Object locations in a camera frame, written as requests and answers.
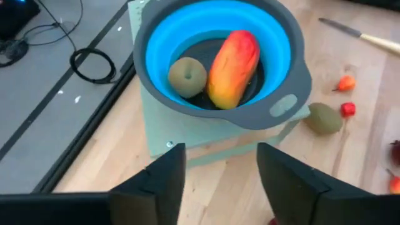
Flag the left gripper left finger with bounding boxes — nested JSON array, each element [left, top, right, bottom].
[[0, 142, 187, 225]]

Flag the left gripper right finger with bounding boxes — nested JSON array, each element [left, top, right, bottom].
[[256, 142, 400, 225]]

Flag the dark red toy plum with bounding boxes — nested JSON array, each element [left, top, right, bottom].
[[389, 139, 400, 168]]

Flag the orange yellow toy pear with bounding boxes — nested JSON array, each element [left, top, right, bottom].
[[386, 168, 400, 195], [331, 74, 357, 93]]

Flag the large orange red toy mango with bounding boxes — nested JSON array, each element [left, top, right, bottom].
[[206, 30, 261, 111]]

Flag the teal collapsible bowl grey rim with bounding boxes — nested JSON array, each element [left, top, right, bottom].
[[132, 0, 313, 131]]

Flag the small red toy fruit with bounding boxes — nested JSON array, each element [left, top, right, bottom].
[[339, 101, 357, 119]]

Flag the pale green perforated metal shelf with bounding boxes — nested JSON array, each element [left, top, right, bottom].
[[127, 0, 312, 168]]

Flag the black electronic device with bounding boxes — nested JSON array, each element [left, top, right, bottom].
[[0, 0, 41, 40]]

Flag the black cable coil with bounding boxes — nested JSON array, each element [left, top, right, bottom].
[[69, 47, 117, 85]]

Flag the knife with cream handle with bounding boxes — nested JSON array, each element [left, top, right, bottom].
[[317, 17, 400, 56]]

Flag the thin black cable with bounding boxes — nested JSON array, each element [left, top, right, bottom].
[[21, 0, 84, 46], [37, 0, 78, 51]]

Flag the black cable bundle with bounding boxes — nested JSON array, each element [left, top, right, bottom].
[[0, 39, 29, 68]]

